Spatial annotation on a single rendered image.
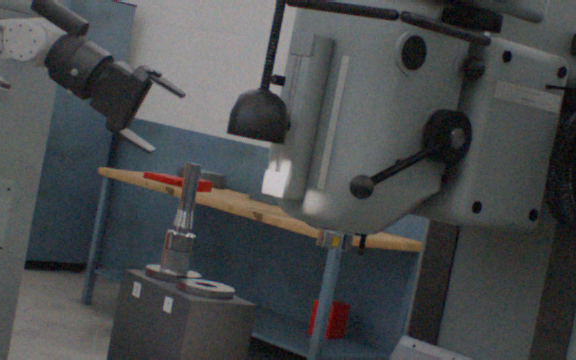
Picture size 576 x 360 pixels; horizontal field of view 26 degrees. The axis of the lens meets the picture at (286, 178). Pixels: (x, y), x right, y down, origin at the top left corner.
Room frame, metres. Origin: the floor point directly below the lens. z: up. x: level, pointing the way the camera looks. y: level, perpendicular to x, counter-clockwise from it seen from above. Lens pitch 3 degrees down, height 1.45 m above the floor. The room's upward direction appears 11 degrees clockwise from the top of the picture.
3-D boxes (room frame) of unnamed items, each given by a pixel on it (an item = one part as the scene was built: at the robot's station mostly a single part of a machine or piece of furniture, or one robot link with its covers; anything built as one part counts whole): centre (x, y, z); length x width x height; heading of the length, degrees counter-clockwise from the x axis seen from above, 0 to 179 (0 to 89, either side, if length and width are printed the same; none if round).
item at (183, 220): (1.97, 0.15, 1.28); 0.03 x 0.03 x 0.11
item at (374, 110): (1.66, -0.08, 1.47); 0.21 x 0.19 x 0.32; 44
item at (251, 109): (1.52, 0.05, 1.44); 0.07 x 0.07 x 0.06
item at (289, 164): (1.58, 0.00, 1.45); 0.04 x 0.04 x 0.21; 44
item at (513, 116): (1.79, -0.22, 1.47); 0.24 x 0.19 x 0.26; 44
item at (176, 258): (1.97, 0.15, 1.19); 0.05 x 0.05 x 0.05
